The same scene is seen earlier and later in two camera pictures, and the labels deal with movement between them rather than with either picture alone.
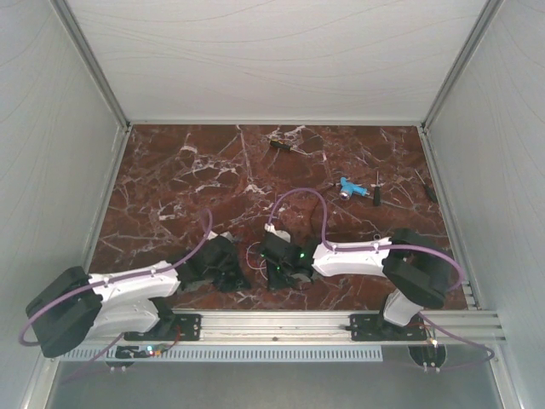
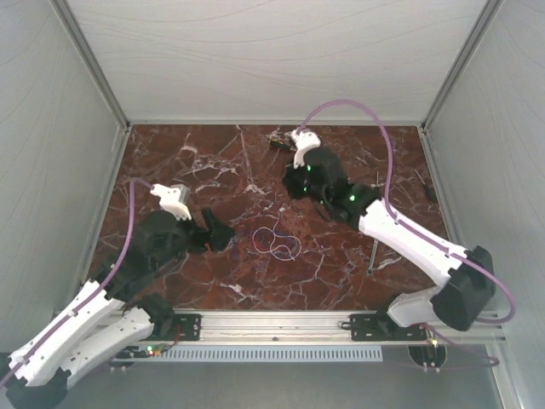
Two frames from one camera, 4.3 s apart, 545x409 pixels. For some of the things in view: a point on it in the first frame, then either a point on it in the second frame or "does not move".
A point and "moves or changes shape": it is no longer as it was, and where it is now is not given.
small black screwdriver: (427, 189) does not move
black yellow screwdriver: (278, 143) does not move
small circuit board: (156, 350) does not move
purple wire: (248, 261) moves or changes shape
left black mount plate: (179, 326) does not move
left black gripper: (238, 281) to (220, 238)
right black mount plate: (374, 327) does not move
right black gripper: (274, 282) to (289, 181)
